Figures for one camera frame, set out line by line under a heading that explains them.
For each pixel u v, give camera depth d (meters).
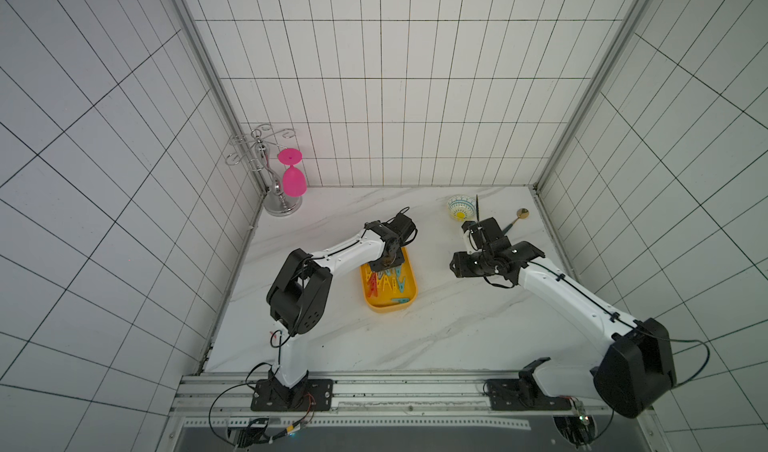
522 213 1.10
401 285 0.91
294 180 1.02
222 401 0.71
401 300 0.88
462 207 1.14
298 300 0.49
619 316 0.43
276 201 1.15
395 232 0.69
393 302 0.87
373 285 0.90
